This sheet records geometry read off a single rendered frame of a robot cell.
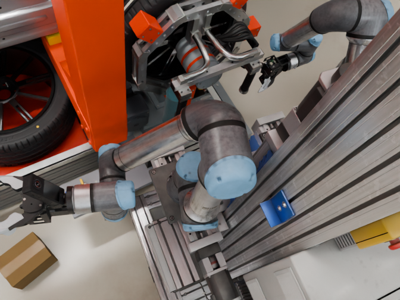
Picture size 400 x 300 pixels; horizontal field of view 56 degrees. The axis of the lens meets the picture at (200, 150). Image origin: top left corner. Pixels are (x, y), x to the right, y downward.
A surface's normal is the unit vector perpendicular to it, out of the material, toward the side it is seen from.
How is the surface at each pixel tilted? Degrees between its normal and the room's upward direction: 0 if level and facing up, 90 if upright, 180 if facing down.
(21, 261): 0
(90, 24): 90
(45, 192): 59
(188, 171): 7
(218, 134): 25
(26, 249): 0
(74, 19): 90
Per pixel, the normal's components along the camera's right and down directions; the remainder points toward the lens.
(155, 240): 0.16, -0.40
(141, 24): -0.49, -0.01
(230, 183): 0.17, 0.86
